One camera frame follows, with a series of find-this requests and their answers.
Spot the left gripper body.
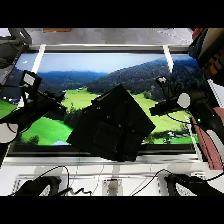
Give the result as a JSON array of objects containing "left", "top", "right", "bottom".
[{"left": 40, "top": 91, "right": 68, "bottom": 118}]

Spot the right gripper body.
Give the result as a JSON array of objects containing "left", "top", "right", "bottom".
[{"left": 148, "top": 98, "right": 183, "bottom": 117}]

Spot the heap of clothes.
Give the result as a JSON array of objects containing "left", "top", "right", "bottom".
[{"left": 187, "top": 27, "right": 224, "bottom": 88}]

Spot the black garment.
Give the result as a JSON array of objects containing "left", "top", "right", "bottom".
[{"left": 66, "top": 84, "right": 157, "bottom": 163}]

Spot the red garment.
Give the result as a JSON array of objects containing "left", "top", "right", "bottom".
[{"left": 191, "top": 106, "right": 224, "bottom": 172}]

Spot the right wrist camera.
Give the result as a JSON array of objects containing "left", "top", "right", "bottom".
[{"left": 154, "top": 75, "right": 183, "bottom": 102}]

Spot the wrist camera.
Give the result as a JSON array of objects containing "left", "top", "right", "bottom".
[
  {"left": 154, "top": 75, "right": 183, "bottom": 102},
  {"left": 19, "top": 70, "right": 43, "bottom": 101}
]

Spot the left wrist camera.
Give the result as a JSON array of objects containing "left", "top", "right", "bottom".
[{"left": 19, "top": 70, "right": 43, "bottom": 101}]

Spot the black cable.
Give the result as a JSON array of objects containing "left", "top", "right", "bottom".
[
  {"left": 129, "top": 168, "right": 174, "bottom": 197},
  {"left": 32, "top": 165, "right": 95, "bottom": 197}
]

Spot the silver frame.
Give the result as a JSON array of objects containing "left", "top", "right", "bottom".
[{"left": 0, "top": 155, "right": 224, "bottom": 197}]

